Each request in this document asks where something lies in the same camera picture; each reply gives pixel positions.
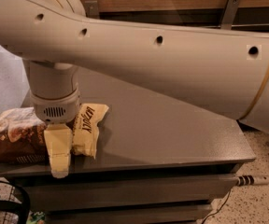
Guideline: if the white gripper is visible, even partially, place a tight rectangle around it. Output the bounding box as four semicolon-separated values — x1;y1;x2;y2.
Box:
31;90;79;178

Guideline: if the brown chip bag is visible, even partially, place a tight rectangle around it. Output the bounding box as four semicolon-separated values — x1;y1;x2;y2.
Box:
0;104;109;164

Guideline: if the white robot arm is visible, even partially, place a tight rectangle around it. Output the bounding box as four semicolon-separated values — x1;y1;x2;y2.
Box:
0;0;269;178

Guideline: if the grey drawer cabinet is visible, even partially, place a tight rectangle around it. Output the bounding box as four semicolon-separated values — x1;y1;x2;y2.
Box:
0;69;255;224

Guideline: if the left metal rail bracket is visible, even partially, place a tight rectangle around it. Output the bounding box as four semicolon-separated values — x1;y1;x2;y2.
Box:
85;0;100;19

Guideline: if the metal rail bracket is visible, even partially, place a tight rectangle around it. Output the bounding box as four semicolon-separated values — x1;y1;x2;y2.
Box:
220;0;241;30
85;0;100;19

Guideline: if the thin black cable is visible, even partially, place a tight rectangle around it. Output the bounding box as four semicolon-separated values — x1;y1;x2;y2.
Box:
201;189;233;224

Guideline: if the striped cable plug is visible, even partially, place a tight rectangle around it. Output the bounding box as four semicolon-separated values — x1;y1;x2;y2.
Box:
237;175;269;187

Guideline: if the right metal rail bracket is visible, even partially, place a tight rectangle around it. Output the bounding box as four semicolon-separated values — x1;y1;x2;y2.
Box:
220;0;241;30

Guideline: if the horizontal metal rail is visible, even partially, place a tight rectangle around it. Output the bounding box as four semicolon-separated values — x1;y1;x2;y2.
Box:
206;23;269;30

